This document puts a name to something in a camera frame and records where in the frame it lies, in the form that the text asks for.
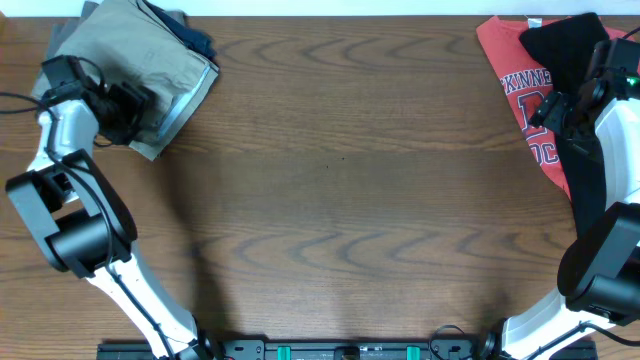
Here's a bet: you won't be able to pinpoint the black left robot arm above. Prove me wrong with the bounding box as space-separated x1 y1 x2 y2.
5 55 223 359

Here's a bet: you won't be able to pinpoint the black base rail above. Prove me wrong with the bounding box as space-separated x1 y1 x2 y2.
96 337 599 360

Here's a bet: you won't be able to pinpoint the folded navy blue shorts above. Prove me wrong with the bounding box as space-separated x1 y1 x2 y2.
145 1 216 62

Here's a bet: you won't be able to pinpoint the red printed t-shirt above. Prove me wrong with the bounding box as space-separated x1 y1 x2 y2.
477 16 639 201

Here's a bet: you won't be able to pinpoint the folded grey garment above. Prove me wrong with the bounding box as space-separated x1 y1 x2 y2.
45 0 186 60

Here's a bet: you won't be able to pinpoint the khaki shorts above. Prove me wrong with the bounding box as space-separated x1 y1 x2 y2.
54 0 219 160

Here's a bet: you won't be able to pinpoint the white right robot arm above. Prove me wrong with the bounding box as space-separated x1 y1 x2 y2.
473 38 639 359

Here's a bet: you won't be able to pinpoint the black garment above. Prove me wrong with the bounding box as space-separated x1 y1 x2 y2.
519 13 610 237

